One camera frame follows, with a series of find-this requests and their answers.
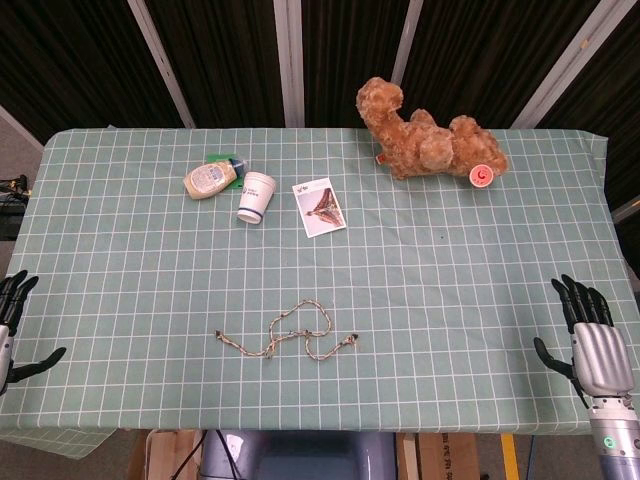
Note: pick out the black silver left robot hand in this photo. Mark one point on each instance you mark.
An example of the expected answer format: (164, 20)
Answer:
(6, 350)

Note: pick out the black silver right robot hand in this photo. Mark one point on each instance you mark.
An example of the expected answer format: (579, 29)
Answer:
(600, 360)

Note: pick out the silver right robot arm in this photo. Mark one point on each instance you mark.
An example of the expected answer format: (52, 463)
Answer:
(615, 440)

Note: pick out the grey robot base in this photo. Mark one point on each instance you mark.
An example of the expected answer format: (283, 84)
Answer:
(300, 457)

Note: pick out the green checked tablecloth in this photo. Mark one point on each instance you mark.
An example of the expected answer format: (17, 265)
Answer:
(150, 275)

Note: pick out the brown cardboard box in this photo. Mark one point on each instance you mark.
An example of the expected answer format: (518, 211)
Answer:
(447, 457)

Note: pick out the light wooden board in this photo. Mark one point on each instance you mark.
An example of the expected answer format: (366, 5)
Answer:
(160, 455)

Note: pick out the round red hang tag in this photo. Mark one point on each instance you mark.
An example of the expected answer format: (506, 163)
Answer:
(481, 176)

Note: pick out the mayonnaise squeeze bottle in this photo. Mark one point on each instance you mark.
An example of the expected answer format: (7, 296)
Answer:
(210, 177)

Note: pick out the brown plush toy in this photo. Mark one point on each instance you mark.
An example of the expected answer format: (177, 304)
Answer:
(425, 135)

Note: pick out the green flat pad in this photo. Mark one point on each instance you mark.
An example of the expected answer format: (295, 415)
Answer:
(220, 157)

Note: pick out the white paper cup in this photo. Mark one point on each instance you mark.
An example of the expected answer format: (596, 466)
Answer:
(255, 197)

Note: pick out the white photo card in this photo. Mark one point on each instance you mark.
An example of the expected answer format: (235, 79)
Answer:
(320, 207)

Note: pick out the white frame post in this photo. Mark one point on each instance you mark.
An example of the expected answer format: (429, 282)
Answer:
(289, 60)
(565, 65)
(162, 65)
(20, 127)
(407, 40)
(627, 209)

